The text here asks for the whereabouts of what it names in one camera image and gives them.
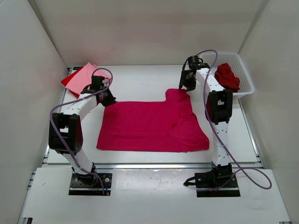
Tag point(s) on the aluminium table rail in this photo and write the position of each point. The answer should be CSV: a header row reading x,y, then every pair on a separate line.
x,y
154,166

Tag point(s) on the red t shirt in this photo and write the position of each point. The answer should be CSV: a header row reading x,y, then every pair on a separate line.
x,y
66,80

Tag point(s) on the white plastic basket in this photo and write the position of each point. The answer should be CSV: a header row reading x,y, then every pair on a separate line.
x,y
237,66

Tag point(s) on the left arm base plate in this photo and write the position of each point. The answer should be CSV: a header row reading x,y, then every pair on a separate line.
x,y
89,185

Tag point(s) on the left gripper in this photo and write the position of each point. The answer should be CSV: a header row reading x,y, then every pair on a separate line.
x,y
111,101

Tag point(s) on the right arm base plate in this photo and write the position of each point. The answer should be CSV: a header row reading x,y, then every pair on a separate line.
x,y
208,186

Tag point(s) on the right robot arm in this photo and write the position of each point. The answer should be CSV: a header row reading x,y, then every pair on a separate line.
x,y
218,111

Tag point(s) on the magenta t shirt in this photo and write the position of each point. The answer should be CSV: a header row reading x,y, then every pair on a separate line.
x,y
161,126

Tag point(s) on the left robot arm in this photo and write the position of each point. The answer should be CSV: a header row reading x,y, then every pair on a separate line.
x,y
66,135

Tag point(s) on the dark red clothes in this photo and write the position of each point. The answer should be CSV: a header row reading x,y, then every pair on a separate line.
x,y
226,78

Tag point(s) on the pink t shirt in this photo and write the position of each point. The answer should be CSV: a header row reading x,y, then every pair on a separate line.
x,y
82,78

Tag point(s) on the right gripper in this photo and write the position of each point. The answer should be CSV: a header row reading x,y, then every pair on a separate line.
x,y
183,82

